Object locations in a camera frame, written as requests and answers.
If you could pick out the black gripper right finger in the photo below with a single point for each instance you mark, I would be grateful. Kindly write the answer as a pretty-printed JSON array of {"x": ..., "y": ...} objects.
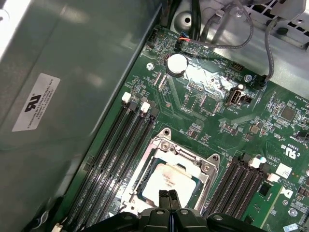
[{"x": 188, "y": 220}]

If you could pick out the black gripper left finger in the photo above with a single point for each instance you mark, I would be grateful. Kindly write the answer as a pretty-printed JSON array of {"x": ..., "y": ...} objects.
[{"x": 157, "y": 220}]

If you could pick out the silver CPU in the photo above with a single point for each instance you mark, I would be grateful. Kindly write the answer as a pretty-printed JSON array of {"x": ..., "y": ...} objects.
[{"x": 166, "y": 178}]

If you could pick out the RAM slot black clips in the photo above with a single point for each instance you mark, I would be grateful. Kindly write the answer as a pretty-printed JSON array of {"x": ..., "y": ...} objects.
[
  {"x": 220, "y": 193},
  {"x": 113, "y": 145},
  {"x": 240, "y": 193},
  {"x": 138, "y": 145}
]

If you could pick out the RAM slot white clips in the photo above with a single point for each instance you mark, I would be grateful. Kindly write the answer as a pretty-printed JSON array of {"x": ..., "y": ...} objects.
[
  {"x": 102, "y": 145},
  {"x": 230, "y": 193},
  {"x": 125, "y": 145},
  {"x": 250, "y": 193}
]

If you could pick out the CPU socket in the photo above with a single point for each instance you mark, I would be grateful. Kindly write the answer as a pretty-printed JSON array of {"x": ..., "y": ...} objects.
[{"x": 158, "y": 141}]

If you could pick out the green motherboard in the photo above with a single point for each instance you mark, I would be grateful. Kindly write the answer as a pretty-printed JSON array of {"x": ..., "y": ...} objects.
[{"x": 217, "y": 120}]

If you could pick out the internal USB port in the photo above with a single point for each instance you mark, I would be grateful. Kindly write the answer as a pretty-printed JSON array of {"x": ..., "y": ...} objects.
[{"x": 234, "y": 97}]

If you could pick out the silver coin battery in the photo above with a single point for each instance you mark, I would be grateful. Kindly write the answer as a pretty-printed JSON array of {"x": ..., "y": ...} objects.
[{"x": 177, "y": 64}]

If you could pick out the white label sticker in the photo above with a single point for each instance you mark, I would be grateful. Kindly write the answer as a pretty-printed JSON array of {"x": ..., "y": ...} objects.
[{"x": 36, "y": 101}]

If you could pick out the black PC case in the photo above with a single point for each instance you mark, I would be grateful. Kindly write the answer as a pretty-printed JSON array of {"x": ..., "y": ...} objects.
[{"x": 72, "y": 72}]

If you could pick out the silver metal drive cage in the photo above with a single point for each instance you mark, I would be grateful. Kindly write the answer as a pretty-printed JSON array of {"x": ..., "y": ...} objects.
[{"x": 289, "y": 24}]

